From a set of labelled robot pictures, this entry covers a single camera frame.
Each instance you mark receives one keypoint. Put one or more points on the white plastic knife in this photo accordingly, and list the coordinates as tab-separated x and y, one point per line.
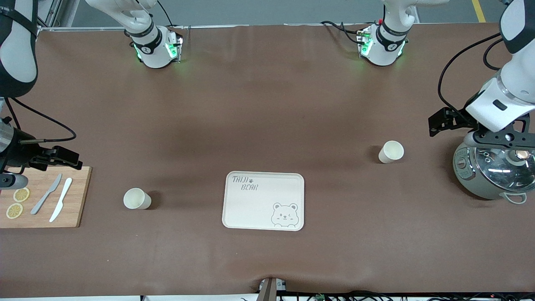
62	198

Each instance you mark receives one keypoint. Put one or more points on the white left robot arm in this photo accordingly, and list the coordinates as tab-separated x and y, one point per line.
514	79

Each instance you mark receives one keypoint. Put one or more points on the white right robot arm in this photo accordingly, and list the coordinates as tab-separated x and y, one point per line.
19	54

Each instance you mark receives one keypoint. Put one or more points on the yellow lemon slice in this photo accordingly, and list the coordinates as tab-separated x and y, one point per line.
21	194
14	210

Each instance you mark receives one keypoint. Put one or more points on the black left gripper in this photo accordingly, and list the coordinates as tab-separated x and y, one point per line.
461	118

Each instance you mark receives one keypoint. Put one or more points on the grey plastic knife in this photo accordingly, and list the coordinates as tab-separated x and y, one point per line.
45	195

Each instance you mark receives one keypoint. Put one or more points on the brown table cover mat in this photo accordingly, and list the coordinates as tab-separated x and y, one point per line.
267	104

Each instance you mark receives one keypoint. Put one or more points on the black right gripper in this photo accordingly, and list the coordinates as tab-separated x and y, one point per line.
21	151

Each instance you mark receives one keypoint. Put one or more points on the glass pot lid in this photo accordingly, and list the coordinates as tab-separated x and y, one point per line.
493	171

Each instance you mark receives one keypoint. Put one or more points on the wooden cutting board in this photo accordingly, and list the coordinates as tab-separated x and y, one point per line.
79	196

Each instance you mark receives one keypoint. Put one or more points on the cream bear print tray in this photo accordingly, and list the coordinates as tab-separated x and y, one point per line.
259	217

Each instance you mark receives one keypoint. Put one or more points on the white IKEA cup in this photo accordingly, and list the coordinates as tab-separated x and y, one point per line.
391	151
134	199

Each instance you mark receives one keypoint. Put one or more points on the aluminium frame profile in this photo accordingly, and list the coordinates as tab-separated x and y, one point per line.
50	14

